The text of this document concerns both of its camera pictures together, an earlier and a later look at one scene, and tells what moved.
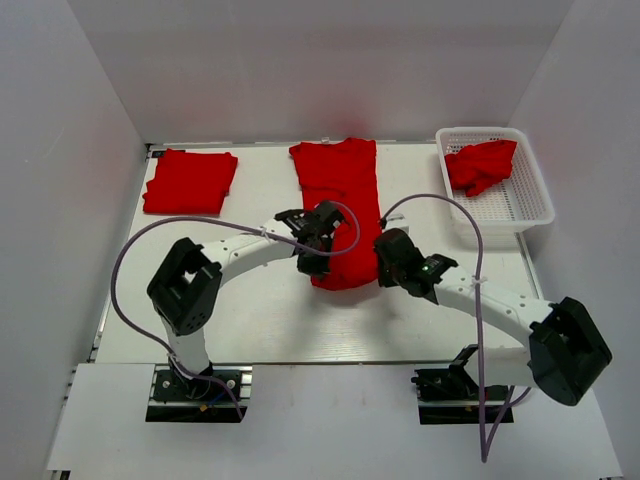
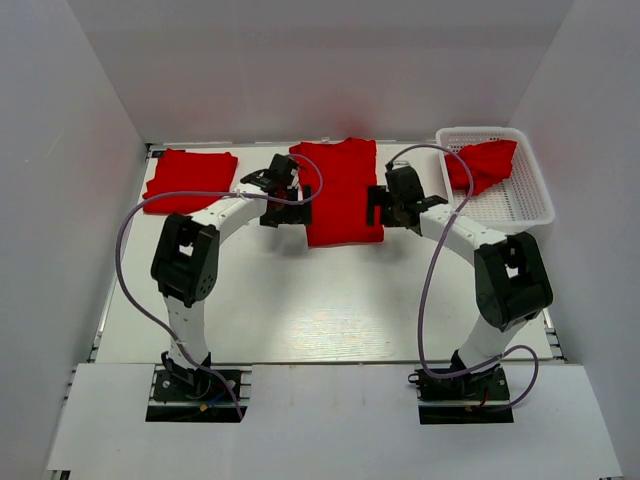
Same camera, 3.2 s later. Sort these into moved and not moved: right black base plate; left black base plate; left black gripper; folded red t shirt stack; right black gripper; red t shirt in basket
Moved: right black gripper; left black gripper
Not moved: left black base plate; right black base plate; red t shirt in basket; folded red t shirt stack
